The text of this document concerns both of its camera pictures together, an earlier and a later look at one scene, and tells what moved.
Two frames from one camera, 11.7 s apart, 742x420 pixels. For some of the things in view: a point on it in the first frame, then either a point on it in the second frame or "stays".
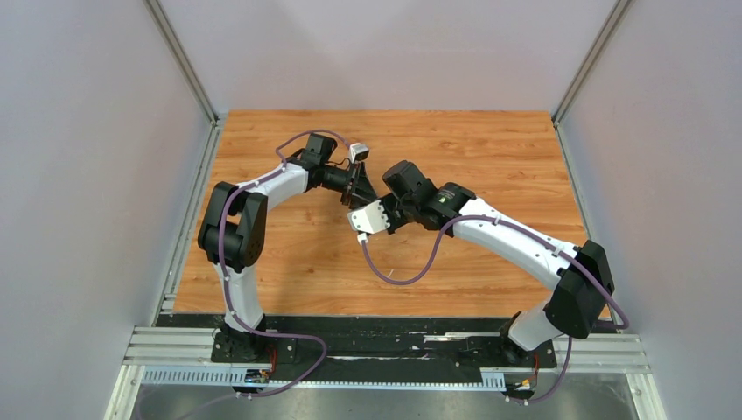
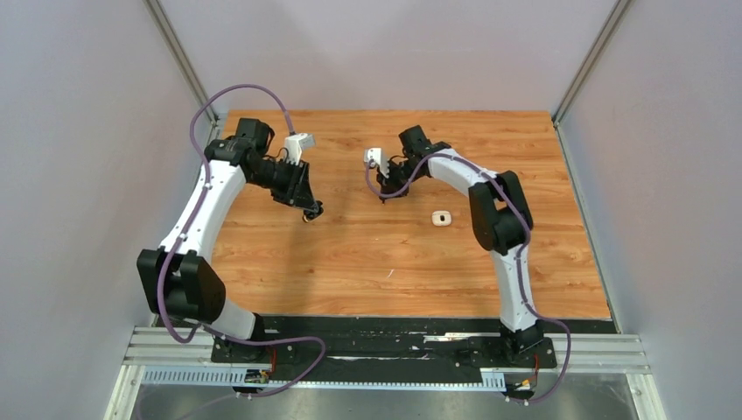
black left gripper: [361, 192] to [297, 190]
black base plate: [368, 342] stays
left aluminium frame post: [185, 66] stays
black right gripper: [393, 224] to [390, 187]
